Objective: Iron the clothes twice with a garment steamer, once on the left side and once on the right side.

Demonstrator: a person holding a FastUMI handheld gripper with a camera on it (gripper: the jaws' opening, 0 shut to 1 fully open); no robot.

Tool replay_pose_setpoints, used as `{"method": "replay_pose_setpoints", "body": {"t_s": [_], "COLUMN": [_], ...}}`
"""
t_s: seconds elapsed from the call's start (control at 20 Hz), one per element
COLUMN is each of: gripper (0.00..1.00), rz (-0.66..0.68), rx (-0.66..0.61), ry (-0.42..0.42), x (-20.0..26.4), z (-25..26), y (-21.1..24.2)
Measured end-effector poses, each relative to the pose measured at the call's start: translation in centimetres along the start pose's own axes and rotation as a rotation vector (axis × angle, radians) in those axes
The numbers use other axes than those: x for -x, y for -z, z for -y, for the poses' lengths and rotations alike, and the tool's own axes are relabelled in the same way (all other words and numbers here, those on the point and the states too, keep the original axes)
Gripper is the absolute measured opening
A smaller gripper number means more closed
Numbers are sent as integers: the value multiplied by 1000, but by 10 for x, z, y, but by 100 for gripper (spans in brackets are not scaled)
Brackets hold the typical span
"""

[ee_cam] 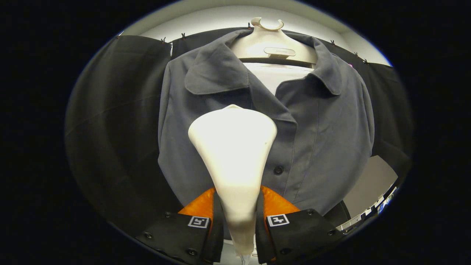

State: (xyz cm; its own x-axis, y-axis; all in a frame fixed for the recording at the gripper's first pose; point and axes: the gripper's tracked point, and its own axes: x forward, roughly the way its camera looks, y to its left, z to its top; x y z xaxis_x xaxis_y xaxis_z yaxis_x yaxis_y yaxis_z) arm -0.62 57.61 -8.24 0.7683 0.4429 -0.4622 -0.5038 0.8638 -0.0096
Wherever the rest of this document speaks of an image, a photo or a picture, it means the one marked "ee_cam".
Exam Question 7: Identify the white board inside shirt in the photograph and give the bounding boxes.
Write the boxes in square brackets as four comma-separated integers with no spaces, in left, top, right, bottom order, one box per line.
[243,63,315,95]

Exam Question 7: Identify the cream plastic clothes hanger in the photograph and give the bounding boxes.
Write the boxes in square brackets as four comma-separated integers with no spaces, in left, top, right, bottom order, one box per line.
[230,17,318,67]

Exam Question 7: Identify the grey button shirt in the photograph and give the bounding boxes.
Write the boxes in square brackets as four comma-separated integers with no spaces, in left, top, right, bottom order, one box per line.
[157,29,375,216]

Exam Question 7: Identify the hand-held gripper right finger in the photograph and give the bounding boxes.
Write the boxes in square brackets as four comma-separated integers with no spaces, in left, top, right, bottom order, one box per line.
[256,185,344,265]

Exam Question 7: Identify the white garment steamer head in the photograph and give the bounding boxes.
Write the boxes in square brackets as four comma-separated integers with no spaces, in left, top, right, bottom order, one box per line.
[188,105,277,256]

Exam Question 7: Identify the black backdrop cloth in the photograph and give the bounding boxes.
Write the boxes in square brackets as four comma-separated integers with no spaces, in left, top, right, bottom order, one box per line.
[64,27,414,236]

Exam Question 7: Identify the grey drawer cabinet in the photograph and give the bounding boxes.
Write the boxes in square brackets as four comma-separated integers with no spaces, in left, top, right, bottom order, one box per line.
[341,155,399,229]

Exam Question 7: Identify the translucent garment steamer hose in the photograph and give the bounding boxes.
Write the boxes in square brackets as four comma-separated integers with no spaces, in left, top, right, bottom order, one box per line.
[237,252,258,265]

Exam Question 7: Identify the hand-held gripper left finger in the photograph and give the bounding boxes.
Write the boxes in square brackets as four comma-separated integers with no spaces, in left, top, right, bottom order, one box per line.
[135,188,224,265]

